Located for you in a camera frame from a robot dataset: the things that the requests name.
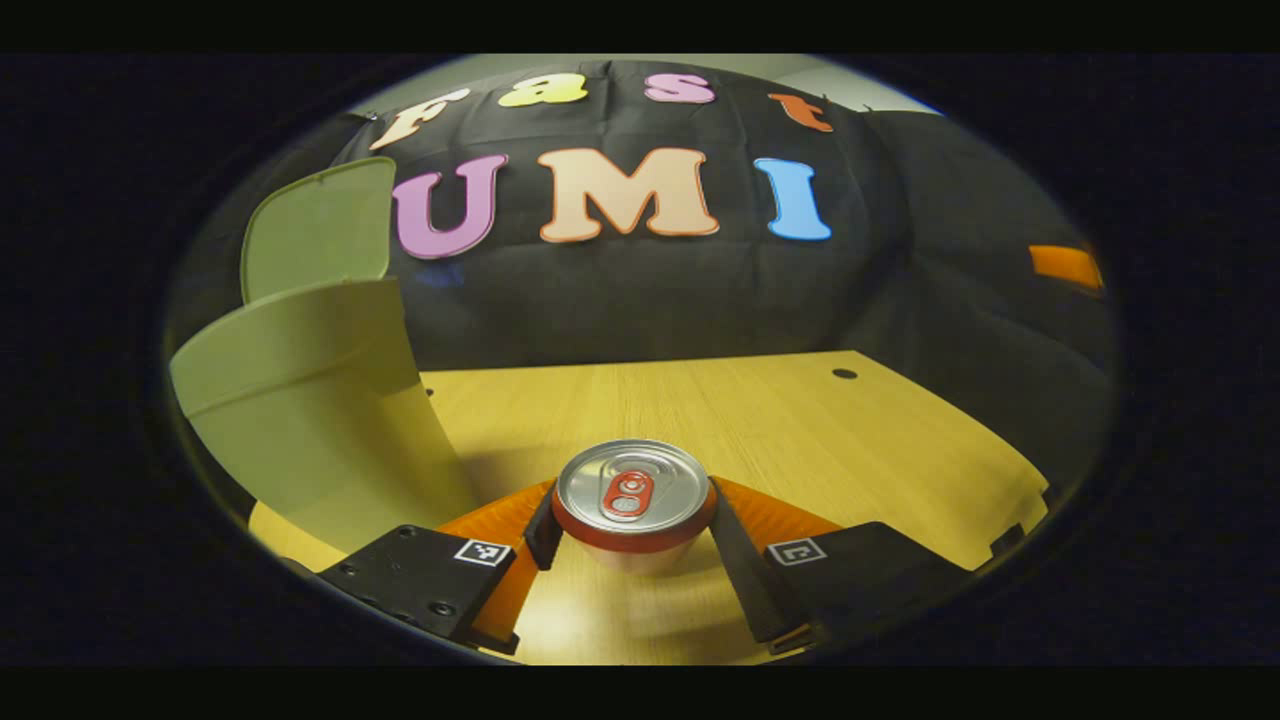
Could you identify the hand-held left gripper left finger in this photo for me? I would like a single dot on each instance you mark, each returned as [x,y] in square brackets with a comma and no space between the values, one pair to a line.
[542,530]

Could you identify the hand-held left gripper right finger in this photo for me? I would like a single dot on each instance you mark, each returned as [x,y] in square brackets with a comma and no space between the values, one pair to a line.
[745,580]

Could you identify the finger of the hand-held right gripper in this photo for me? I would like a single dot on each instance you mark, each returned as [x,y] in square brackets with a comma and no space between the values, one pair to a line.
[1065,267]

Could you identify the red pop can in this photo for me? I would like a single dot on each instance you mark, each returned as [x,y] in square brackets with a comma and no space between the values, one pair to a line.
[632,500]

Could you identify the green desktop garbage bin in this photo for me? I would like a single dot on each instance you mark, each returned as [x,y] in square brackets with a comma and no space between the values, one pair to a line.
[300,400]

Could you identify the wooden desktop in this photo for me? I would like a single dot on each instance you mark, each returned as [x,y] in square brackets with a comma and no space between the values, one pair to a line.
[800,440]

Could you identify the black backdrop cloth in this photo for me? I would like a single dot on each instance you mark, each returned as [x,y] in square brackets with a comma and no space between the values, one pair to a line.
[650,290]

